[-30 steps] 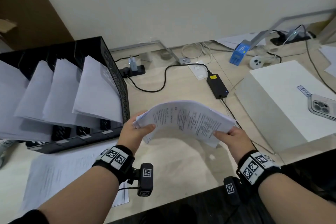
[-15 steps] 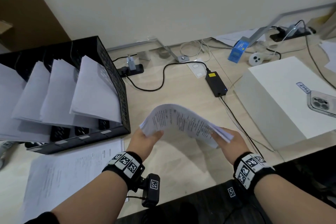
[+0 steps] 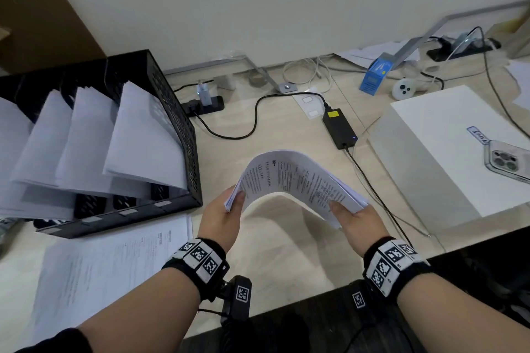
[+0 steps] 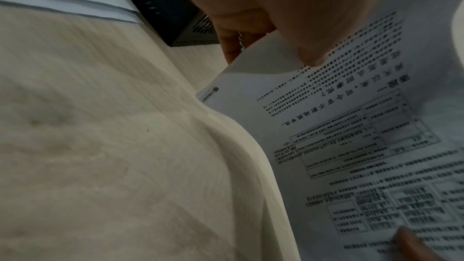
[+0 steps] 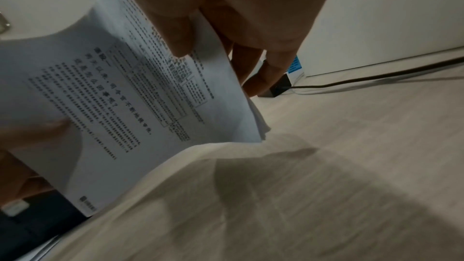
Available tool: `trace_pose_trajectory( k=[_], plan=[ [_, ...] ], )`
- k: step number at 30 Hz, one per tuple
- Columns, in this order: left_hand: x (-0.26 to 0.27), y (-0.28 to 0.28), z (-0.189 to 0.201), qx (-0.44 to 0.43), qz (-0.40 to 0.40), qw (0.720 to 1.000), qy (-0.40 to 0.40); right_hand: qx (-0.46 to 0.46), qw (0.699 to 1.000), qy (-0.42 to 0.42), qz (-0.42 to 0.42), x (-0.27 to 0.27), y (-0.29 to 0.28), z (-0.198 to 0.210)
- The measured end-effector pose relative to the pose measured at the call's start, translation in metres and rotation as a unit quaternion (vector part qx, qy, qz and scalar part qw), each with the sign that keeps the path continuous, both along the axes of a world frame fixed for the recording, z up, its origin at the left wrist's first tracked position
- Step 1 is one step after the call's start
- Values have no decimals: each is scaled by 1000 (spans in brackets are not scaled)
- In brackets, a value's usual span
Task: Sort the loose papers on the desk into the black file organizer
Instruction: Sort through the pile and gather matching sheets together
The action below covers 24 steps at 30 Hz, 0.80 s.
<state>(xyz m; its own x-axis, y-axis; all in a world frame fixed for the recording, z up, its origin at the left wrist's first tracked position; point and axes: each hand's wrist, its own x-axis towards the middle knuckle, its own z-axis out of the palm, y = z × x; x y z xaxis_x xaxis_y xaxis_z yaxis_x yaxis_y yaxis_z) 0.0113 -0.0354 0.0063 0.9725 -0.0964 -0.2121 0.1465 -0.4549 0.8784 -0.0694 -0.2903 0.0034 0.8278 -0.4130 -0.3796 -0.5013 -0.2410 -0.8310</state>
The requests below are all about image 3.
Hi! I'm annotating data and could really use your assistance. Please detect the white coiled cables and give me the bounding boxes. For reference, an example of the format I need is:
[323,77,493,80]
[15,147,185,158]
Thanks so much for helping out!
[283,57,332,95]

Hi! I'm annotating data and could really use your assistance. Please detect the pile of printed papers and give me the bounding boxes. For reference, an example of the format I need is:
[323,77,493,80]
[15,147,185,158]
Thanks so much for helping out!
[223,149,369,230]

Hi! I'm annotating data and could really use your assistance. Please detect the person's left forearm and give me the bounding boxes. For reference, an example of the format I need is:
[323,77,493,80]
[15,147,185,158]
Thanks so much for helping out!
[76,268,202,353]

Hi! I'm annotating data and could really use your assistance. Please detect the white box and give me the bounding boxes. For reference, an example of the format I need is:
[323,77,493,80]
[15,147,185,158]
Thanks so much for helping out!
[367,84,530,232]

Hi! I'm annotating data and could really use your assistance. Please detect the printed paper bundle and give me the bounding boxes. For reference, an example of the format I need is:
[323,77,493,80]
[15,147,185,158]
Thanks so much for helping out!
[10,90,75,188]
[29,216,194,347]
[102,80,189,191]
[0,96,75,220]
[54,85,121,196]

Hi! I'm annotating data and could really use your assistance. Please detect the long black cable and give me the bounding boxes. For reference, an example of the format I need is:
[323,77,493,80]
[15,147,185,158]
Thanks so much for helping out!
[468,25,530,141]

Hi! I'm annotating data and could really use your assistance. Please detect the white handheld device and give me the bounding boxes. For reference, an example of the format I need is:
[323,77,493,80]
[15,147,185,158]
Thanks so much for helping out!
[391,77,431,101]

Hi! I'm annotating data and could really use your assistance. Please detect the black power adapter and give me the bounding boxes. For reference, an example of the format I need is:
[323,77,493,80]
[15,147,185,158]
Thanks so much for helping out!
[322,108,359,150]

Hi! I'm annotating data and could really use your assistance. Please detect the person's left hand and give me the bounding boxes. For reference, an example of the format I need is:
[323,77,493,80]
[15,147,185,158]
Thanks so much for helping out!
[198,185,247,254]

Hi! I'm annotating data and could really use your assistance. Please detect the brown cardboard sheet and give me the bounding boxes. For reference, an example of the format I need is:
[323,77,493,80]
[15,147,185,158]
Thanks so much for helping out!
[0,0,107,76]

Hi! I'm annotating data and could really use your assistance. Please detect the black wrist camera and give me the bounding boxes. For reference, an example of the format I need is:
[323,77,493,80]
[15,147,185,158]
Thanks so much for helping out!
[347,280,378,312]
[219,275,252,327]

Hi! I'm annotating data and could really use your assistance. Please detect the person's right forearm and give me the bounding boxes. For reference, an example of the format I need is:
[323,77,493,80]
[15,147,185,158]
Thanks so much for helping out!
[396,274,530,353]

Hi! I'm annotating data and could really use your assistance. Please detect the white rectangular device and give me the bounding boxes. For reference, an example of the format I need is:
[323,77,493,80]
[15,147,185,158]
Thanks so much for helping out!
[291,91,326,120]

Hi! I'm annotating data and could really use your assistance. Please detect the black marker wristband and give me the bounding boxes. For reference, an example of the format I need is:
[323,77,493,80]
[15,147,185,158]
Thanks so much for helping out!
[362,237,432,299]
[161,237,231,302]

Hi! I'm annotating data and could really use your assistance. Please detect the black power strip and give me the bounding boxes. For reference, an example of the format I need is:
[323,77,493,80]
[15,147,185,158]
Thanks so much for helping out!
[180,95,225,117]
[426,36,502,62]

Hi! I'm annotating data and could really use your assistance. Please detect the black power adapter cable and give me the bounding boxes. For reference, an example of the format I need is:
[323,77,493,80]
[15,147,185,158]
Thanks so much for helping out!
[192,92,332,141]

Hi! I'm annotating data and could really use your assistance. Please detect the small white paper sheet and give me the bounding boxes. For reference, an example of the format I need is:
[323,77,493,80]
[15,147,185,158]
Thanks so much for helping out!
[336,40,421,69]

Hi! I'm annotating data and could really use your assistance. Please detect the white charger plug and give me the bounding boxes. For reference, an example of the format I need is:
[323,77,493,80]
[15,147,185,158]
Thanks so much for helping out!
[197,80,213,109]

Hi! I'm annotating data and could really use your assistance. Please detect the grey metal bracket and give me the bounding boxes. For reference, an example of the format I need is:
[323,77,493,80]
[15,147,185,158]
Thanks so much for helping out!
[389,0,530,70]
[163,54,298,94]

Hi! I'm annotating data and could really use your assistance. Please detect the silver smartphone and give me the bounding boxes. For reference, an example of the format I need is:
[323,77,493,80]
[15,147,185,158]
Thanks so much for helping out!
[483,140,530,184]

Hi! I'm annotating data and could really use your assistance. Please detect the black power strip cable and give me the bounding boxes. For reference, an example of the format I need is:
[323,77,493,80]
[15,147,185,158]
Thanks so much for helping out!
[173,80,216,93]

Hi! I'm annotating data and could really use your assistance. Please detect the white paper sheets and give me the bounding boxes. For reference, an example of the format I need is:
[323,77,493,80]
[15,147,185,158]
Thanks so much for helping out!
[506,60,530,111]

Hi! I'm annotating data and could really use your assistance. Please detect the person's right hand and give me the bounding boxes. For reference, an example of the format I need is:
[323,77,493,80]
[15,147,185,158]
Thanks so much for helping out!
[329,199,391,258]

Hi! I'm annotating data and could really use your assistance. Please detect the black mesh file organizer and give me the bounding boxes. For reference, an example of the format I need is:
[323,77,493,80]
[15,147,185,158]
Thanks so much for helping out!
[0,49,204,240]

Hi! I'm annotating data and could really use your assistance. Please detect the grey panel with yellow note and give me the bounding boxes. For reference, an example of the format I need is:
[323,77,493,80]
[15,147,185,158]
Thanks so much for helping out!
[492,5,530,60]

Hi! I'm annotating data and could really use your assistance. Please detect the short black cable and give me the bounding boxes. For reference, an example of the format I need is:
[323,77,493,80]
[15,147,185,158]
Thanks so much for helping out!
[420,71,445,91]

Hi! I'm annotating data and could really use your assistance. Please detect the grey plug adapter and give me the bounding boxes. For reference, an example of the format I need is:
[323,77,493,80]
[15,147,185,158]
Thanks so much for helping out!
[453,32,477,54]

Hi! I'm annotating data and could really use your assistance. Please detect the small blue box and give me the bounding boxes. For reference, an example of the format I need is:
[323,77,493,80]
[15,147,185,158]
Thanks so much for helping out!
[359,57,394,96]

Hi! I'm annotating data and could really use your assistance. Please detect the person's black sleeve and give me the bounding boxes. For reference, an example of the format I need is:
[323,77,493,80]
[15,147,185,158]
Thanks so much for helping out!
[14,327,94,353]

